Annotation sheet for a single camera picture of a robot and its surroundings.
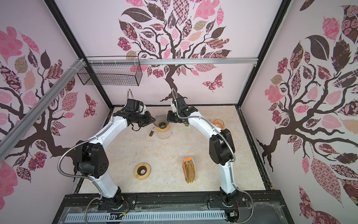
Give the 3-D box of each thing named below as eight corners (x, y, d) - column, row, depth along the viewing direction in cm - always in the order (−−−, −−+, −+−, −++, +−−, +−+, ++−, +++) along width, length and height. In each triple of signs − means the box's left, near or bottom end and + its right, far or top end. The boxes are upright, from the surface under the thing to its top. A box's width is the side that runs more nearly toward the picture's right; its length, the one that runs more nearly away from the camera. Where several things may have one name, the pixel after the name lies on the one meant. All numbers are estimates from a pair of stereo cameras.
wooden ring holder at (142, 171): (133, 179, 83) (132, 178, 81) (136, 163, 89) (136, 162, 88) (149, 179, 83) (148, 178, 81) (151, 163, 89) (150, 162, 88)
